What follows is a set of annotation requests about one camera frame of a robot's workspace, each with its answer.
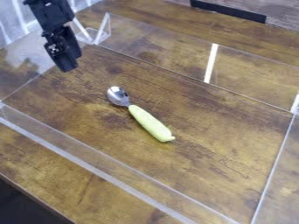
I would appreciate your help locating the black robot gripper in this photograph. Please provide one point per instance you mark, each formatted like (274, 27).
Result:
(53, 13)

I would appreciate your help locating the green handled metal spoon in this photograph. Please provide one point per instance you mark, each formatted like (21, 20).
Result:
(119, 97)

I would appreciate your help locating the black bar at back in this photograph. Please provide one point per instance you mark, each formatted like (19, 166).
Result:
(251, 16)

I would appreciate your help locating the clear acrylic enclosure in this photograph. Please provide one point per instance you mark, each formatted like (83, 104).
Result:
(187, 122)

